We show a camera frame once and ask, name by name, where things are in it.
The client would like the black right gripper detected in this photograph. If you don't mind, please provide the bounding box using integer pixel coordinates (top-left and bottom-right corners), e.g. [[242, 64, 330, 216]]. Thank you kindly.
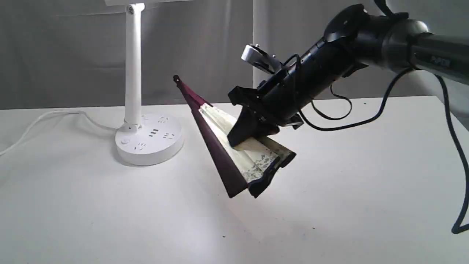
[[227, 67, 315, 147]]

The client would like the painted paper folding fan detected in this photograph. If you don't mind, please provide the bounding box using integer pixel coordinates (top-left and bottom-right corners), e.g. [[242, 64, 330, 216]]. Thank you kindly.
[[173, 75, 296, 198]]

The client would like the white backdrop cloth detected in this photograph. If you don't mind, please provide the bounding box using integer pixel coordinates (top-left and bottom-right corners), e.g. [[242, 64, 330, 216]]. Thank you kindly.
[[0, 0, 469, 131]]

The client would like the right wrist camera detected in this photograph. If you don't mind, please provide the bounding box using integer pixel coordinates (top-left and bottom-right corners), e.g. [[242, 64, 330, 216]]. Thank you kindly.
[[241, 44, 283, 75]]

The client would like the white power cable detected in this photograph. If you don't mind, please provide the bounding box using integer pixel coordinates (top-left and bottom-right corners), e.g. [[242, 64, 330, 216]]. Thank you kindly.
[[0, 111, 117, 156]]

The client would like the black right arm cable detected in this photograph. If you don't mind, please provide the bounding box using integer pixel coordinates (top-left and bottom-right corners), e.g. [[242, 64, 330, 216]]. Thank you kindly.
[[282, 53, 469, 234]]

